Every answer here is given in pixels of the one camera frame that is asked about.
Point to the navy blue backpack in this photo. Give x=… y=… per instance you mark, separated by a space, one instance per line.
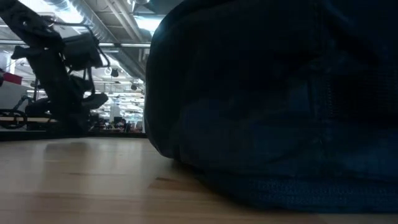
x=264 y=109

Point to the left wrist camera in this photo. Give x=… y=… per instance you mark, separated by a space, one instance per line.
x=81 y=51

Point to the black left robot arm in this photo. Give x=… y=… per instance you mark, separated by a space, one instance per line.
x=28 y=21

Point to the background robot workstation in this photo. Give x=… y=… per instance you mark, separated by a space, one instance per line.
x=14 y=119

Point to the black hanging ceiling lamp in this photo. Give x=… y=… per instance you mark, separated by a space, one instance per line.
x=114 y=72
x=134 y=87

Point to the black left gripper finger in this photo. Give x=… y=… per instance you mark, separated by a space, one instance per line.
x=80 y=121
x=60 y=123

